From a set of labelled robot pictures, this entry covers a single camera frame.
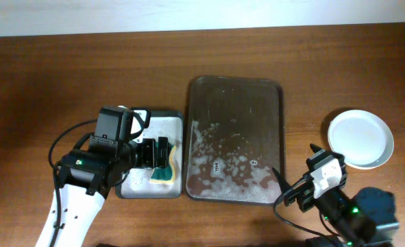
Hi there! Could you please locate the green and yellow sponge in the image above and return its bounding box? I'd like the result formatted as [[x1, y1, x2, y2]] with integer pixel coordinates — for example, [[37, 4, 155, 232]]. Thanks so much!
[[149, 145, 176, 185]]

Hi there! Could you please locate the pale green plate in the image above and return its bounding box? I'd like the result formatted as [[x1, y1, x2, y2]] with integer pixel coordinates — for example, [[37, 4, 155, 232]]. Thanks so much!
[[327, 110, 394, 169]]

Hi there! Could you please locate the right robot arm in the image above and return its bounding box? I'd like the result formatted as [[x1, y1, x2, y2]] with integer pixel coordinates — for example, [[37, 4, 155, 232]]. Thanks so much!
[[272, 144, 400, 246]]

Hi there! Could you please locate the large brown serving tray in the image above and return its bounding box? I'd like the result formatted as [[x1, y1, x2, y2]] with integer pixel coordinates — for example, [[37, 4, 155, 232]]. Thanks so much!
[[184, 75, 286, 206]]

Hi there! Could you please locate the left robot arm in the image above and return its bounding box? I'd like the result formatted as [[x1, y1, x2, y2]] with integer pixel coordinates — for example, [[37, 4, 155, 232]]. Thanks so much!
[[36, 106, 176, 246]]

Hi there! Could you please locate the small grey metal tray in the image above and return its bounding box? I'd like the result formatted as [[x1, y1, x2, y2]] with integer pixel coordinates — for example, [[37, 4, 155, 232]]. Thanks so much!
[[116, 110, 184, 199]]

